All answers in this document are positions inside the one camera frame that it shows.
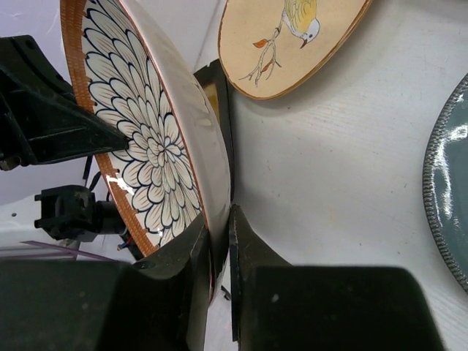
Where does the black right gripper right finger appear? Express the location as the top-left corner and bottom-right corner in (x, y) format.
(228, 205), (444, 350)

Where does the blue-grey round plate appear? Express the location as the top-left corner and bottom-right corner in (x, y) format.
(422, 77), (467, 290)

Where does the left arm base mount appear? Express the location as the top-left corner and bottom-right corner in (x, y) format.
(34, 185), (134, 250)

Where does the beige bird pattern plate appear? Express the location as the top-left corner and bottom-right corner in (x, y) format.
(218, 0), (371, 100)

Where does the flower pattern round bowl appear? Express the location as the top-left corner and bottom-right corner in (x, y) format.
(60, 1), (231, 287)

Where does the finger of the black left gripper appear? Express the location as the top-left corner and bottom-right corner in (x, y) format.
(1, 35), (129, 171)

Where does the black square amber plate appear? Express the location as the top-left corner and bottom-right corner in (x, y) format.
(195, 59), (235, 200)

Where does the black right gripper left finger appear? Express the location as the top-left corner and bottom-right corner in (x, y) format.
(1, 217), (211, 350)

